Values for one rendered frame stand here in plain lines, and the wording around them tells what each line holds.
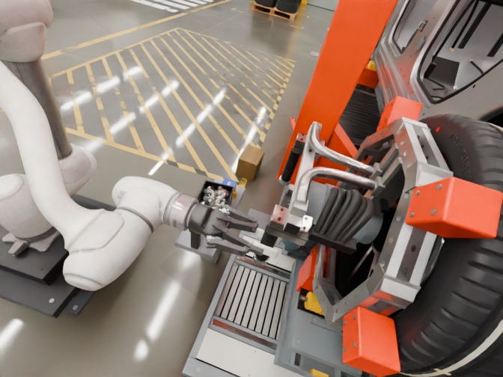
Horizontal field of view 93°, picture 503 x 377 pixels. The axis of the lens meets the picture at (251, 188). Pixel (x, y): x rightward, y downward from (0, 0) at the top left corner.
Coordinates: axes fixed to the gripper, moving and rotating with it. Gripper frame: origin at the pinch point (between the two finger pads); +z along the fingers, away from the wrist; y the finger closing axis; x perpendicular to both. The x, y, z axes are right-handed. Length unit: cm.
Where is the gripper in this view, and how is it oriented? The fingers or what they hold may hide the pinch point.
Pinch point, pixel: (266, 243)
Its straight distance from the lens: 61.9
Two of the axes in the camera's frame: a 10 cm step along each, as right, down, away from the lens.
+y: -2.9, 6.5, -7.1
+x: 1.8, -6.9, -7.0
